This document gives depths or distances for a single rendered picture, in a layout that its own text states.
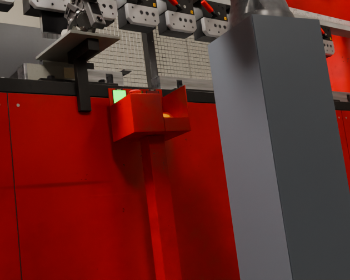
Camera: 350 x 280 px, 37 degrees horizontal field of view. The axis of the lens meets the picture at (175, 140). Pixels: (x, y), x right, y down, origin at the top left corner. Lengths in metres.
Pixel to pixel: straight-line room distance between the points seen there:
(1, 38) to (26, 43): 0.11
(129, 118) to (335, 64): 2.28
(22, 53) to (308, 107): 1.62
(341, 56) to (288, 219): 2.68
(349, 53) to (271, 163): 2.62
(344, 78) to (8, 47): 2.14
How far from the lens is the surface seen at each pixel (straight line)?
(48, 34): 1.95
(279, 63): 1.08
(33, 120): 1.66
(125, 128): 1.61
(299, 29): 1.15
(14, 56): 2.44
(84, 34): 1.68
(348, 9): 3.32
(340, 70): 3.63
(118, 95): 1.74
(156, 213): 1.61
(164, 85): 2.12
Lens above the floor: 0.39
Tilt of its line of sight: 9 degrees up
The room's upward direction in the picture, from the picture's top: 7 degrees counter-clockwise
